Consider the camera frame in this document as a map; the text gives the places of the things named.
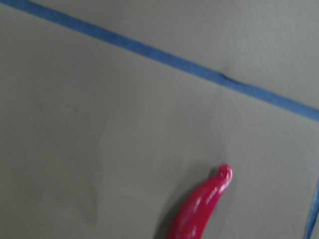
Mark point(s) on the red chili pepper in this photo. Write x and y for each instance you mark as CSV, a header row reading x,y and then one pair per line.
x,y
193,216

